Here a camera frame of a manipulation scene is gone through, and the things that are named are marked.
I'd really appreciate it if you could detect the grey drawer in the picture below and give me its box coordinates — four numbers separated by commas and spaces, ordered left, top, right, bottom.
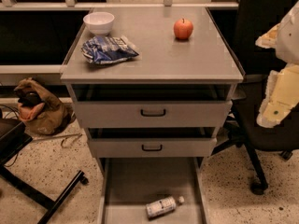
72, 84, 232, 128
89, 127, 217, 158
96, 158, 210, 224

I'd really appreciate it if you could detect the grey drawer cabinet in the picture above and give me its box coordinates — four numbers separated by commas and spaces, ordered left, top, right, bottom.
60, 6, 245, 166

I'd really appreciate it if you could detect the red apple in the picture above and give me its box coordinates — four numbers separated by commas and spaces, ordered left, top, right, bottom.
173, 19, 193, 40

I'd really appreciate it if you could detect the brown paper bag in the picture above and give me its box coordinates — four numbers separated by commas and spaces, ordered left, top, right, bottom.
14, 77, 71, 135

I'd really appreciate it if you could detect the white ceramic bowl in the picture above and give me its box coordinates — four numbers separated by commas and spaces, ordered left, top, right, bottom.
83, 12, 115, 35

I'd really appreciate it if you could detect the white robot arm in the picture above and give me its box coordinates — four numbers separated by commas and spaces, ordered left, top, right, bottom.
255, 1, 299, 128

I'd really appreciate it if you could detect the blue chip bag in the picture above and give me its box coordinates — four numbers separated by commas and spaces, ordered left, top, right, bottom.
81, 35, 139, 65

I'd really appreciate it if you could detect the black office chair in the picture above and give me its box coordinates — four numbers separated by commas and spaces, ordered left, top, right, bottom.
210, 0, 299, 195

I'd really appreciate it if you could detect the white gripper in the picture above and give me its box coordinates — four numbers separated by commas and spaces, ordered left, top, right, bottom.
256, 64, 299, 128

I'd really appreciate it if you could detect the black rolling stand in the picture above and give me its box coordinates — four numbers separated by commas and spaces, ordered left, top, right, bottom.
0, 109, 90, 224

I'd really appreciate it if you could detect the bottom grey drawer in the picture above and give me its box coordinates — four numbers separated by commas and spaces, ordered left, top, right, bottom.
96, 158, 210, 224

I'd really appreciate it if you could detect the top grey drawer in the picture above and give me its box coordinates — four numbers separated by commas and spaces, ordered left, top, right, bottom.
72, 84, 232, 128

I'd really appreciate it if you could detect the middle grey drawer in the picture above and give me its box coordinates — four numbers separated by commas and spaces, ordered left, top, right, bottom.
89, 127, 217, 158

